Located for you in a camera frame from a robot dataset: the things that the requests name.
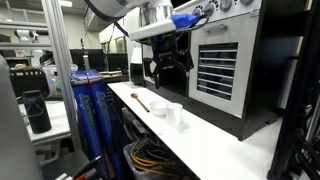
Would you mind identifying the black plastic crate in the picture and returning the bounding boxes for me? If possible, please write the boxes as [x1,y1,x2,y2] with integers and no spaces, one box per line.
[9,68,49,98]

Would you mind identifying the blue cardboard box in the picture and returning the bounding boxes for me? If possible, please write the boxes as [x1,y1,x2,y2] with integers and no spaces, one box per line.
[86,69,124,180]
[71,69,104,168]

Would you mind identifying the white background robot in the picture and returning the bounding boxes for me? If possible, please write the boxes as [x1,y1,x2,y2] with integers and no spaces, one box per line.
[14,29,44,68]

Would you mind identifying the clear plastic cable bin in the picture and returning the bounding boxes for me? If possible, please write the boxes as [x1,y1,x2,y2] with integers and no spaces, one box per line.
[122,138,188,180]

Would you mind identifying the black computer monitor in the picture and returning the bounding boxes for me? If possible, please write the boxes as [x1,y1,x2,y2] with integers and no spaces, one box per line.
[106,53,129,73]
[69,48,108,73]

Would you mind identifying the wooden spoon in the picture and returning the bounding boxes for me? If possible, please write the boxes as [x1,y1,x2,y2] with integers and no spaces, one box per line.
[130,92,151,113]

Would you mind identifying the white toy kitchen unit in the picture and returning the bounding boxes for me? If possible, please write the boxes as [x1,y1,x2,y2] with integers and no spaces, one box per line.
[123,0,320,141]

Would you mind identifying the white side table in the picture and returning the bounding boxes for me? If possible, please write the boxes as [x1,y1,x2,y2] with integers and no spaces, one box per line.
[18,99,73,146]

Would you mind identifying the black red handled tool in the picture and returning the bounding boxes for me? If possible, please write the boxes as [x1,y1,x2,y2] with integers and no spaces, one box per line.
[54,154,104,180]

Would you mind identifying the black bottle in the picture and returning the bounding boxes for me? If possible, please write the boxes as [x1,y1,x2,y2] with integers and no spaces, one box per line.
[22,89,53,134]

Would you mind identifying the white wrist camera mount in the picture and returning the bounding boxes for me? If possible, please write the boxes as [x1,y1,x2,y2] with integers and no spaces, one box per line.
[128,18,178,42]

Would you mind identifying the clear plastic container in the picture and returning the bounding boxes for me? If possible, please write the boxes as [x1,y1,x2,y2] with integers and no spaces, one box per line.
[42,63,79,98]

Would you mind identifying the yellow cable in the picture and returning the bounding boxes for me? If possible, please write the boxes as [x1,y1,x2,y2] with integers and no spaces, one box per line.
[129,139,178,178]

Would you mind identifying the grey aluminium post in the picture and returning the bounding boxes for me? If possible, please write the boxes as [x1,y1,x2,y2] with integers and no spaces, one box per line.
[41,0,83,151]

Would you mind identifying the ceiling light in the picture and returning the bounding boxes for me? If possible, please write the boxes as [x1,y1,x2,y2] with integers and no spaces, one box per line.
[58,0,74,8]

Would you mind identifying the blue camera cable plug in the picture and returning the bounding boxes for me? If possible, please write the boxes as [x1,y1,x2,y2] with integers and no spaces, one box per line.
[170,13,200,31]

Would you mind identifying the grey oven door handle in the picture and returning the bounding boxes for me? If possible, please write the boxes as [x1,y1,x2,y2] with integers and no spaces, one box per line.
[203,23,239,34]

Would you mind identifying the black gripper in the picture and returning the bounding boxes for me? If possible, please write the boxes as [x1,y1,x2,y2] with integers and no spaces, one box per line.
[143,31,195,89]

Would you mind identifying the white plastic cup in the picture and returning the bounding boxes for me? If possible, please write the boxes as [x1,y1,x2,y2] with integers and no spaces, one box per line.
[165,102,184,128]

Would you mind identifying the white vented oven door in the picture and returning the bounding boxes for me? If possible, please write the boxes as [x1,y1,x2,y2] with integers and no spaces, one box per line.
[188,13,261,118]

